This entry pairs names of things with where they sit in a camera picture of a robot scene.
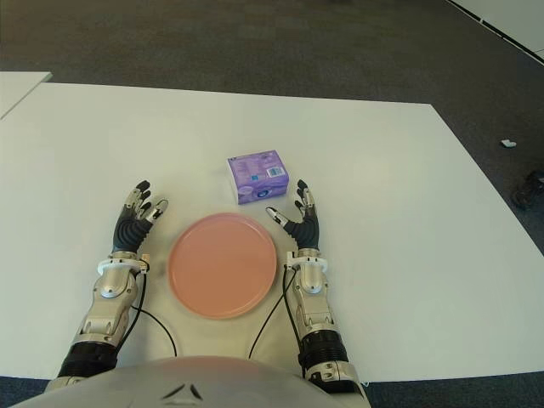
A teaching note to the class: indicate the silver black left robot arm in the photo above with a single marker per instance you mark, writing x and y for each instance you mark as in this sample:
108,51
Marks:
110,285

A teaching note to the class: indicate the white side table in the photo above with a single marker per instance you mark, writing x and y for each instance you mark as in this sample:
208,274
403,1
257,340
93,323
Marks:
17,89

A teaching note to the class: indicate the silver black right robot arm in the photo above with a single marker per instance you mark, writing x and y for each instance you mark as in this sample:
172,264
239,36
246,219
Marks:
312,280

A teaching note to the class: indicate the white table with dark edge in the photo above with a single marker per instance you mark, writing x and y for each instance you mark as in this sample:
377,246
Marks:
518,21

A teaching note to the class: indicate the pink round plate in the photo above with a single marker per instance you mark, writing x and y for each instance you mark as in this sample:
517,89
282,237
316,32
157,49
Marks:
221,268

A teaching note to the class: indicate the small white scrap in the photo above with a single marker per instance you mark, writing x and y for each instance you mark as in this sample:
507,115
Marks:
508,143

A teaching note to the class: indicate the silver robot torso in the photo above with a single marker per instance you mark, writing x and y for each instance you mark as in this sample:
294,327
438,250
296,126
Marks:
191,382

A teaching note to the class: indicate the purple tissue paper pack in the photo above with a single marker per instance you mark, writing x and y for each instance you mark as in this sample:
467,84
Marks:
255,174

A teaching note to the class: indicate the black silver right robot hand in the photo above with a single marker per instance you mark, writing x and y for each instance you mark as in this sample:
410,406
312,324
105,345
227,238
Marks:
307,231

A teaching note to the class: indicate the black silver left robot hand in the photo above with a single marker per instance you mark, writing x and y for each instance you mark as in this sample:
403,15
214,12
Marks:
129,231

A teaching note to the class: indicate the dark shoe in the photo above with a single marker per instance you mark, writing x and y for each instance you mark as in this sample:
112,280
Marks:
529,191

